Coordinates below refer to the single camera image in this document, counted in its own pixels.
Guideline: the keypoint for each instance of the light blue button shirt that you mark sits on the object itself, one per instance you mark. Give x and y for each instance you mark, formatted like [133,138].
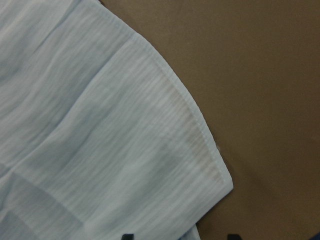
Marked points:
[99,138]

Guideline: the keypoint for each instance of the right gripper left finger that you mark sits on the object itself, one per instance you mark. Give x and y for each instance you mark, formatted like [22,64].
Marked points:
[127,237]

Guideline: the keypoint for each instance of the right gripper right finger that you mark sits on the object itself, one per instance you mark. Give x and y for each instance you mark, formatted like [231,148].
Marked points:
[234,236]

